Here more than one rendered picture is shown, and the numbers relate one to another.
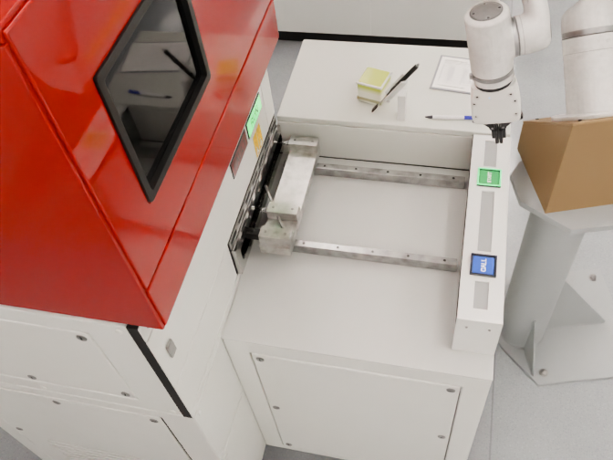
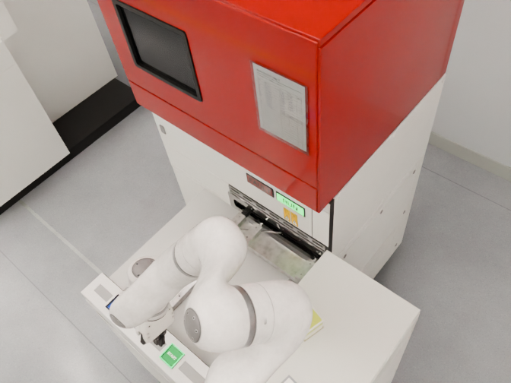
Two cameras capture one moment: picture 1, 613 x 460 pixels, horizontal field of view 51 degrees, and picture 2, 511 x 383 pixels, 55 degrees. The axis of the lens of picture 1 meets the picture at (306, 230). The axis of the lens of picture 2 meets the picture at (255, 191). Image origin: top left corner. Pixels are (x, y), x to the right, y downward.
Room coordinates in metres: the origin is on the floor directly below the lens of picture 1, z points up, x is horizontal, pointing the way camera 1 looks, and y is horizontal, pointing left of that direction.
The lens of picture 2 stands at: (1.55, -0.78, 2.41)
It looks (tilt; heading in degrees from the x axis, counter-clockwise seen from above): 53 degrees down; 118
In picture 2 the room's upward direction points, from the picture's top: 9 degrees counter-clockwise
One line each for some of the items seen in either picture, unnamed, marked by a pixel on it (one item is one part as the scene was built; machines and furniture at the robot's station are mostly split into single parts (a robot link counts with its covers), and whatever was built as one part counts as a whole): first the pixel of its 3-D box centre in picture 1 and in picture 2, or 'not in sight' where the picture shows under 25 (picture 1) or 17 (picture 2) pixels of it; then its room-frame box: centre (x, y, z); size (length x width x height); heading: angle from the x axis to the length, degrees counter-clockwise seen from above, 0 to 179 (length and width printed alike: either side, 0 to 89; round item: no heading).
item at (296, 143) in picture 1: (304, 143); (306, 270); (1.28, -0.03, 0.89); 0.08 x 0.03 x 0.03; 71
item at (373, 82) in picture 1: (374, 86); (306, 322); (1.36, -0.24, 1.00); 0.07 x 0.07 x 0.07; 55
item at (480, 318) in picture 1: (483, 236); (150, 339); (0.88, -0.42, 0.89); 0.55 x 0.09 x 0.14; 161
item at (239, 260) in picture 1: (259, 194); (274, 226); (1.12, 0.11, 0.89); 0.44 x 0.02 x 0.10; 161
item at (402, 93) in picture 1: (395, 97); not in sight; (1.26, -0.28, 1.03); 0.06 x 0.04 x 0.13; 71
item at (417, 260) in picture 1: (355, 253); (206, 270); (0.93, -0.11, 0.84); 0.50 x 0.02 x 0.03; 71
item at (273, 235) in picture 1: (275, 235); (236, 223); (0.98, 0.08, 0.89); 0.08 x 0.03 x 0.03; 71
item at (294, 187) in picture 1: (291, 195); (268, 249); (1.13, 0.02, 0.87); 0.36 x 0.08 x 0.03; 161
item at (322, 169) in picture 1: (371, 173); not in sight; (1.19, -0.20, 0.84); 0.50 x 0.02 x 0.03; 71
